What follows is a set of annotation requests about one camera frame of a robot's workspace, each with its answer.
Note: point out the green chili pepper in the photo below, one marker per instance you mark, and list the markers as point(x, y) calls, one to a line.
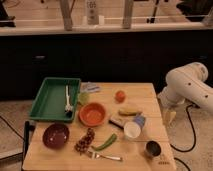
point(106, 144)

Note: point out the bunch of dark grapes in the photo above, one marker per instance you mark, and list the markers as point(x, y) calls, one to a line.
point(83, 144)

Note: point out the silver fork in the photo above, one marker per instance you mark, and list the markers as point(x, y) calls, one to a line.
point(95, 155)

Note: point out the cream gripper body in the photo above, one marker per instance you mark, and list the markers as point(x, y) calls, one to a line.
point(168, 116)

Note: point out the purple bowl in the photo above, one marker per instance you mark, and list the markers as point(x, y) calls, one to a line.
point(56, 136)

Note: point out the metal cup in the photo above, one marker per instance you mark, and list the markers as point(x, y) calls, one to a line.
point(152, 149)

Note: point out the white blue paper cup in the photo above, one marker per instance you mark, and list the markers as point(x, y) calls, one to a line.
point(133, 129)

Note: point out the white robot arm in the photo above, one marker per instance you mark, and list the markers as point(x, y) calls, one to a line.
point(185, 83)

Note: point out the green lime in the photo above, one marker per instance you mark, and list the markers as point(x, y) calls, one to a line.
point(83, 98)

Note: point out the orange bowl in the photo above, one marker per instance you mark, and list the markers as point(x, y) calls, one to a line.
point(92, 114)

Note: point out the white dish brush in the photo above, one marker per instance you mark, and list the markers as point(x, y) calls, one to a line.
point(68, 106)

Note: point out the green plastic tray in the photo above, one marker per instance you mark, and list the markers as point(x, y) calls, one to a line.
point(50, 102)

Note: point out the blue white packet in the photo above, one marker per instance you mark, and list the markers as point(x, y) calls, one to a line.
point(90, 88)

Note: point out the yellow banana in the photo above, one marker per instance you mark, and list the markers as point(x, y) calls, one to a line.
point(129, 111)

